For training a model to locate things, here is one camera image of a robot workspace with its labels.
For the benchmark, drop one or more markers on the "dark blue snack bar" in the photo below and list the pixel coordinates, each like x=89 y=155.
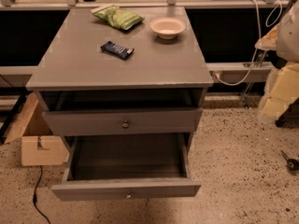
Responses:
x=116 y=50

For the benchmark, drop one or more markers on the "green chip bag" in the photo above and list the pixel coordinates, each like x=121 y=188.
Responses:
x=117 y=17

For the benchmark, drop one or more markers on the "black caster wheel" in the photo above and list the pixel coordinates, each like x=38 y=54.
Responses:
x=292 y=164

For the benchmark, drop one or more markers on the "metal diagonal support rod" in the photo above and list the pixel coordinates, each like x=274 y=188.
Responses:
x=258 y=61

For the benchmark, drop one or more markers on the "cardboard box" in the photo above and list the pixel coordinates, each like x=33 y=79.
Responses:
x=38 y=145

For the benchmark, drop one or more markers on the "grey wooden drawer cabinet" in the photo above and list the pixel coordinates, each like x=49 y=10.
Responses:
x=75 y=75

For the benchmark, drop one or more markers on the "grey drawer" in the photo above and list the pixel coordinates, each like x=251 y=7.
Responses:
x=123 y=121
x=133 y=166

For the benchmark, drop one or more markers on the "white paper bowl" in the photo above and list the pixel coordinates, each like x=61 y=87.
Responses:
x=167 y=27

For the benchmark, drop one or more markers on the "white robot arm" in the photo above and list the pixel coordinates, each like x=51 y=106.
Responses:
x=282 y=85

